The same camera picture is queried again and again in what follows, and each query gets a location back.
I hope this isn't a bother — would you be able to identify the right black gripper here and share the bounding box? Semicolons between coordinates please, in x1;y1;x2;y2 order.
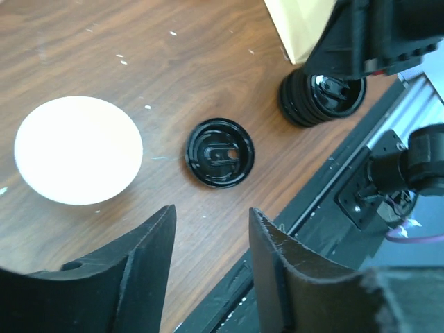
302;1;443;80

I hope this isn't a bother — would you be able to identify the black coffee cup lid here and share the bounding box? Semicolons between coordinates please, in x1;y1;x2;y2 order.
185;117;255;189

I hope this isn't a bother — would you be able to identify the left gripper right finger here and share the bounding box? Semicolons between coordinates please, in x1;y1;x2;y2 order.
248;208;415;332

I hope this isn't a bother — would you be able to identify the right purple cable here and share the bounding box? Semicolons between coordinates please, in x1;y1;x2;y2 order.
386;221;444;246

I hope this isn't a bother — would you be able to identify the brown paper bag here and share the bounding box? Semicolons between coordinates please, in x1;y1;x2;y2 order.
264;0;336;65

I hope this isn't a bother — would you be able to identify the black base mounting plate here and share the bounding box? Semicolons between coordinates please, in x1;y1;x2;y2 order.
177;75;443;332

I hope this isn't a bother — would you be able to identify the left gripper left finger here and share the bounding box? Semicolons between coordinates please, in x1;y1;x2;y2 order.
1;205;176;332

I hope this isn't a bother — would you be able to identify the brown paper coffee cup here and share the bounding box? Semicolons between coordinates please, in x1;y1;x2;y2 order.
14;96;144;205

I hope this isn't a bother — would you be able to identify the stack of black lids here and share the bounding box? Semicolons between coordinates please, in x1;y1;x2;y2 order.
277;68;367;128

